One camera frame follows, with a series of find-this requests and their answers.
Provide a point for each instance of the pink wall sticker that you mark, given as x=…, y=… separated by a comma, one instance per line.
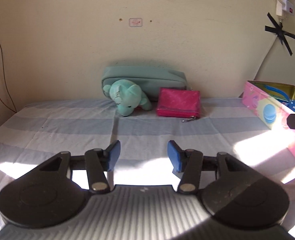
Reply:
x=135, y=22

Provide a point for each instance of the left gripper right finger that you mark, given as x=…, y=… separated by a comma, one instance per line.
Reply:
x=189, y=163

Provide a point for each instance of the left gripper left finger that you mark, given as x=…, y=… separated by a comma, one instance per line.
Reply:
x=99, y=164

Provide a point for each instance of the pink wallet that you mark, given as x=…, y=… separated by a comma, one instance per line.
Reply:
x=177, y=103

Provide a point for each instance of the pink gold tin box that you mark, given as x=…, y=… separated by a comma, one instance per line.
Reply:
x=271, y=109

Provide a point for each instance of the teal zip pouch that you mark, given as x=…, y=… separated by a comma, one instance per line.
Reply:
x=150, y=79

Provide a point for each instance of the striped bed sheet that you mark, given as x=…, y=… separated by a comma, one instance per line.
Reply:
x=41, y=130

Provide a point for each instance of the black tape cross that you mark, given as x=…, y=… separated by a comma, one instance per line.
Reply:
x=280, y=33

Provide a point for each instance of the teal plush elephant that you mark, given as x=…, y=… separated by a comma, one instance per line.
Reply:
x=127, y=96

